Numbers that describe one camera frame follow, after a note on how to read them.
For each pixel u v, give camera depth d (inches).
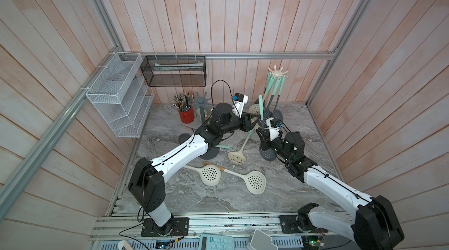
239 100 25.5
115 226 29.5
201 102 26.4
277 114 37.5
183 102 38.5
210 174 33.5
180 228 28.5
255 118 28.4
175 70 35.5
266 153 30.7
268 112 36.8
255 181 33.2
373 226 15.7
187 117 40.5
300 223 26.2
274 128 26.3
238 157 36.8
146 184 16.9
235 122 24.6
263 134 29.2
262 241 24.5
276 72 30.8
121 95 28.6
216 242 27.0
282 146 26.2
